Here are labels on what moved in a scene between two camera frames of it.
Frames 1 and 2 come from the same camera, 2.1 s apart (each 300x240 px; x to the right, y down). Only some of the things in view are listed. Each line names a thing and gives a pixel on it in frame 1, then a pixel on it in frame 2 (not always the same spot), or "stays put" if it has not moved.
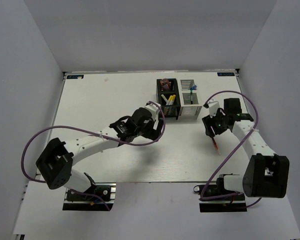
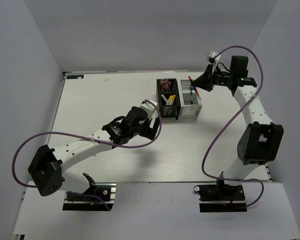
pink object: (165, 84) stays put
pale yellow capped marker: (165, 98) stays put
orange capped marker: (216, 145) to (197, 92)
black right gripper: (209, 122) to (206, 81)
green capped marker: (191, 96) stays put
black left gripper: (152, 133) stays put
